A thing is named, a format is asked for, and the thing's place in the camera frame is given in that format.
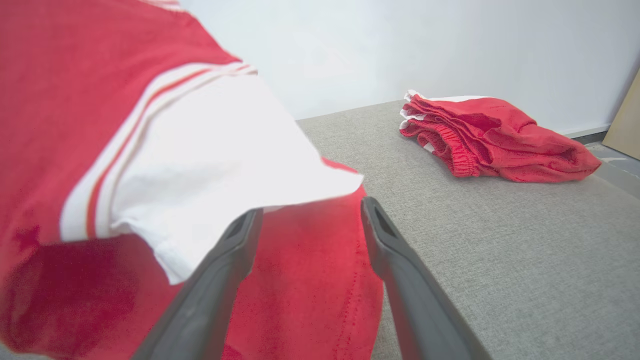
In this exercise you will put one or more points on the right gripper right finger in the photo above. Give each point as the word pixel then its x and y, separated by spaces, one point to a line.
pixel 420 305

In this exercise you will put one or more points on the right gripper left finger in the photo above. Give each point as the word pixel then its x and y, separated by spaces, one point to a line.
pixel 205 300

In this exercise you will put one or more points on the red basketball shorts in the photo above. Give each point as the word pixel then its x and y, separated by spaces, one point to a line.
pixel 500 145

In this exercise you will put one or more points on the red white jersey shirt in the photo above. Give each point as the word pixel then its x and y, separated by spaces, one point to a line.
pixel 75 100

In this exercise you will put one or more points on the grey fabric sofa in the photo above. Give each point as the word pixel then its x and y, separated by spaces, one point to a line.
pixel 500 250

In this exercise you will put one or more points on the white baseboard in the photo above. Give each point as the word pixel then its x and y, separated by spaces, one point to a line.
pixel 585 132

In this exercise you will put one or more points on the light wooden board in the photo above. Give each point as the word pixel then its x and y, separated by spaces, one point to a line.
pixel 627 125

